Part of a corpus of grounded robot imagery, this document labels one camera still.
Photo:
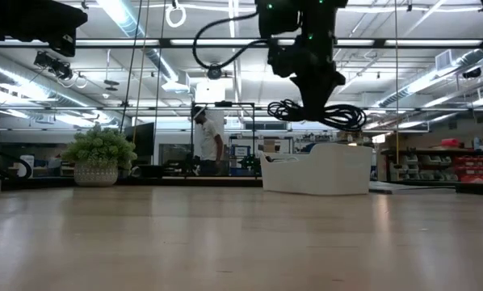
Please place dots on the black ceiling-mounted device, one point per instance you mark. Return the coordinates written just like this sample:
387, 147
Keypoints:
53, 64

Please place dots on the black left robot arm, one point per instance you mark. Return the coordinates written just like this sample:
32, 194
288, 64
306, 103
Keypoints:
27, 20

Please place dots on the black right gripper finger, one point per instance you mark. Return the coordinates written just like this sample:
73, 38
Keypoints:
316, 103

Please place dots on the white plastic bin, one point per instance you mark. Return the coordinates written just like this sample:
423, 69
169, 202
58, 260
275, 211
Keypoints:
318, 171

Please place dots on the black monitor screen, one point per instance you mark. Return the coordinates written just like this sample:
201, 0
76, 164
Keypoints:
142, 139

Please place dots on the blue box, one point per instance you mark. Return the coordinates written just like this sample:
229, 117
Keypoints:
239, 155

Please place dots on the round black overhead camera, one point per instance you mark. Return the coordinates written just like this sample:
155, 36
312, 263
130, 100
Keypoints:
214, 72

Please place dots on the green potted plant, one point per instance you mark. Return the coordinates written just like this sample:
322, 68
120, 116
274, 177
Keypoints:
98, 151

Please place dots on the black aluminium rig frame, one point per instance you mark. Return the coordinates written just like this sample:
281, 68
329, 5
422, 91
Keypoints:
185, 182

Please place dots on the shelf with red bins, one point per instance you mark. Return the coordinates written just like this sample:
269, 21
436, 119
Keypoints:
467, 165

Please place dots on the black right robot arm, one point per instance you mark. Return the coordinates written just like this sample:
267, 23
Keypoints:
314, 18

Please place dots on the person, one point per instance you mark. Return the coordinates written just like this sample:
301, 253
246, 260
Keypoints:
209, 141

